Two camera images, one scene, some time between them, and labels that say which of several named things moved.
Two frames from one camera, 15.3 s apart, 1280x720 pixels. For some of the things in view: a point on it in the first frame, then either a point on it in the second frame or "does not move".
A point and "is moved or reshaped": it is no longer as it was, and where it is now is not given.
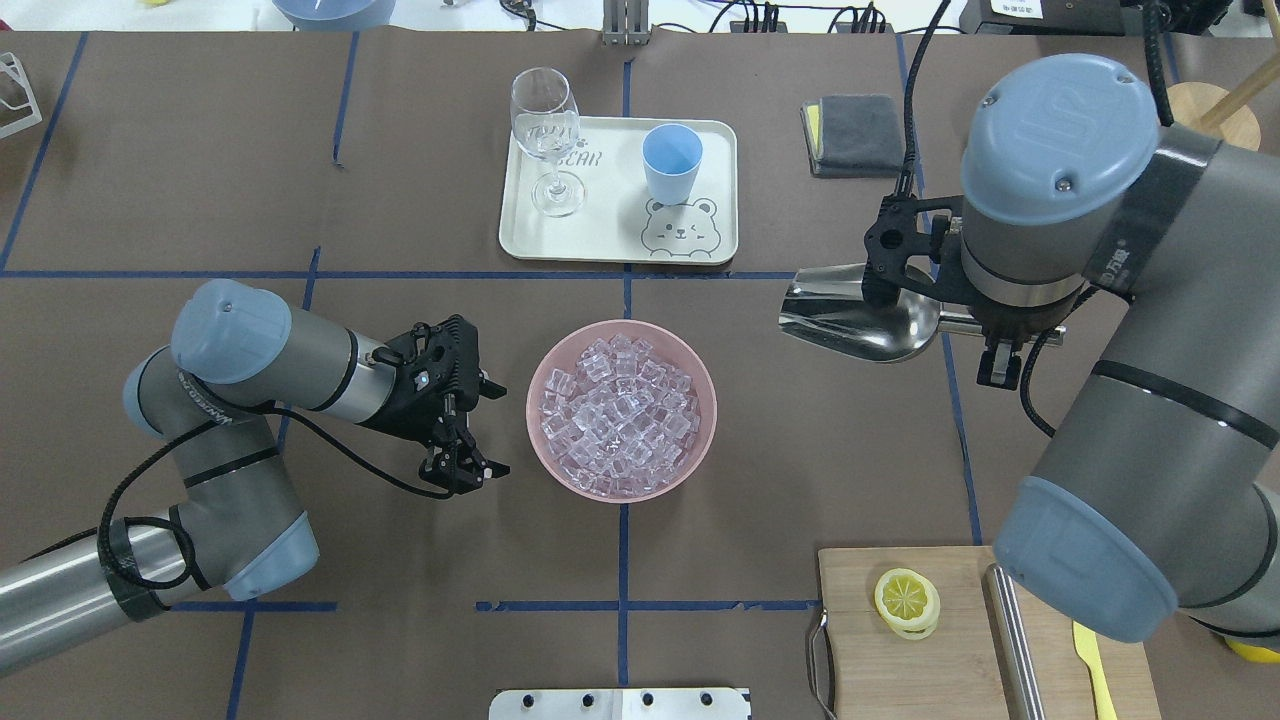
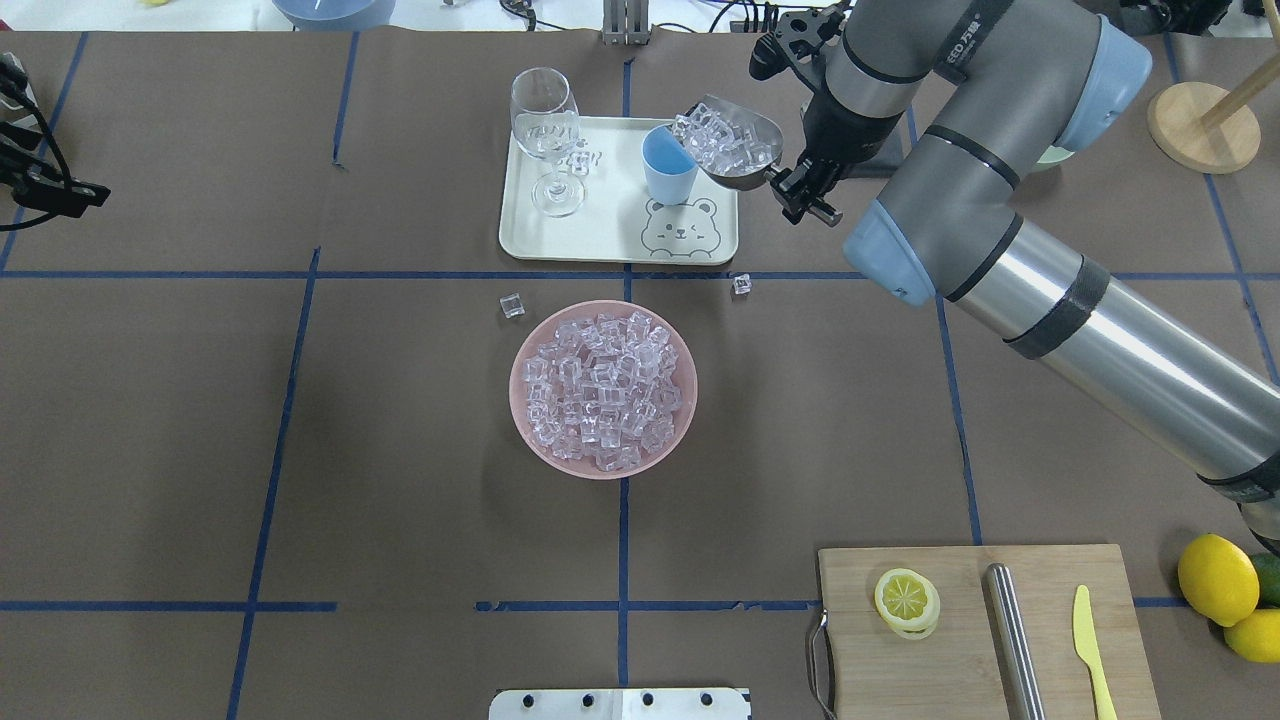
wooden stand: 1211,110 does not move
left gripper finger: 458,465 -> 67,197
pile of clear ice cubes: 623,419 is moved or reshaped
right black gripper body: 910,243 -> 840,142
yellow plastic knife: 1086,647 does not move
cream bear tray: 619,221 does not move
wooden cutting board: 954,672 does not move
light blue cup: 672,155 does not move
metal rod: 1012,652 does not move
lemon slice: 908,603 does not move
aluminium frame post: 625,23 does not move
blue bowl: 337,15 does not move
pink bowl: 670,347 -> 578,312
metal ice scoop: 828,306 -> 737,146
